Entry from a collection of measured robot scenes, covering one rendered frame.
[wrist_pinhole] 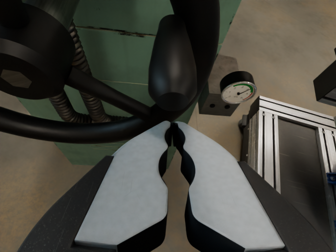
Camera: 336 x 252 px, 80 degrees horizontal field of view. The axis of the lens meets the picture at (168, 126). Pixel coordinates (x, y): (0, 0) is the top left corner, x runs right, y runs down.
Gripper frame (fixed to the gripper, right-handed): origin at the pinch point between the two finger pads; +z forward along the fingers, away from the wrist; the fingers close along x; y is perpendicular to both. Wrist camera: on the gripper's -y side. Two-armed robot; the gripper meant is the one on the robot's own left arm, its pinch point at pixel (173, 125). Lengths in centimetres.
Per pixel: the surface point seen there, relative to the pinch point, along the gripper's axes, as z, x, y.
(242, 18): 181, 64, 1
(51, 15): 7.8, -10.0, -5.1
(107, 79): 31.3, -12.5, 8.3
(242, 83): 22.3, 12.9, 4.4
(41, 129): 10.2, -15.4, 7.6
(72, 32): 12.2, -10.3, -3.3
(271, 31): 171, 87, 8
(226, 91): 23.8, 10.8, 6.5
